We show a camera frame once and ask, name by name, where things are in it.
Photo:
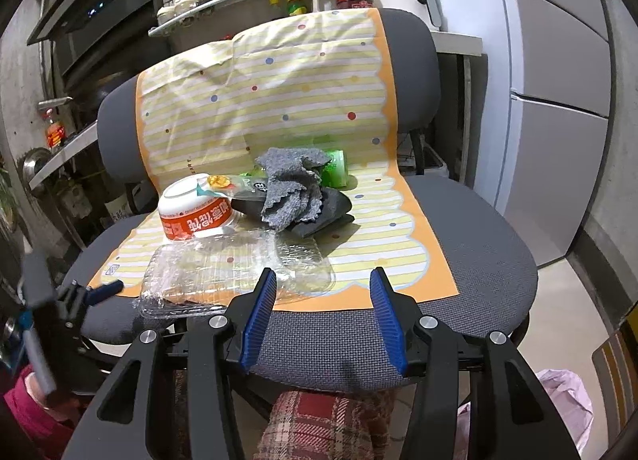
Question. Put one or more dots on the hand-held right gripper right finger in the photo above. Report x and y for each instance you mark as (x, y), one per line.
(391, 330)

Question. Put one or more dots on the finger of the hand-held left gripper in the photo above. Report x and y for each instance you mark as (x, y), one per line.
(107, 289)

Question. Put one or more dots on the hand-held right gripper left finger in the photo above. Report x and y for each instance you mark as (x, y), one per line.
(256, 325)

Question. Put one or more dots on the clear plastic container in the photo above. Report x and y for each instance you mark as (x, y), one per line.
(199, 270)

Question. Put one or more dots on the green tea bottle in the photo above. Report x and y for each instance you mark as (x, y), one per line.
(336, 168)

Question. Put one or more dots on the white plastic trash bag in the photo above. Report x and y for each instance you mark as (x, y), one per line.
(563, 400)

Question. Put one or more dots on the person's left forearm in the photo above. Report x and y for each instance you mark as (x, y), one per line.
(25, 420)

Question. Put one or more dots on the grey office chair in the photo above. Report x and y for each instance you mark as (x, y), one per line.
(473, 265)

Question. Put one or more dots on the person's plaid pants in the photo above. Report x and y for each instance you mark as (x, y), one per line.
(319, 425)

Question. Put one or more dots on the metal pot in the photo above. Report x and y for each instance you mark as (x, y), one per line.
(32, 166)

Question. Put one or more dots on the black snack wrapper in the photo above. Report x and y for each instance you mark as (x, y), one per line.
(249, 206)

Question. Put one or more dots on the white instant noodle bowl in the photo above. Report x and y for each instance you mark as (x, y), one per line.
(184, 196)

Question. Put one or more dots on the black cloth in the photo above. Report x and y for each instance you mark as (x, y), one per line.
(334, 206)

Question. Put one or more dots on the orange clear wrapper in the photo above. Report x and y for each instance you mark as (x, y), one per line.
(219, 182)

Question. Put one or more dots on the grey fluffy cloth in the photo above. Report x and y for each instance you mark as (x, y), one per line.
(289, 181)

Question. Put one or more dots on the red label bottle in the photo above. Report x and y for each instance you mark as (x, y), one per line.
(55, 133)

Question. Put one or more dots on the white plastic storage box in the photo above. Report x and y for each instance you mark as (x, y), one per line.
(436, 161)

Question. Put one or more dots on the yellow striped dotted mat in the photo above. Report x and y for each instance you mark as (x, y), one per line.
(249, 106)

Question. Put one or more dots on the striped doormat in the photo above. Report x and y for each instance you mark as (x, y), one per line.
(615, 370)

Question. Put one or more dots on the white refrigerator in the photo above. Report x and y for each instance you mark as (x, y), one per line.
(548, 141)

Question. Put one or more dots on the small yellow cap bottle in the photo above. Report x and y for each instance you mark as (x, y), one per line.
(274, 5)

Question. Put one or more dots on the yellow cap jar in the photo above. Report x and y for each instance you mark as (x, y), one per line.
(296, 4)

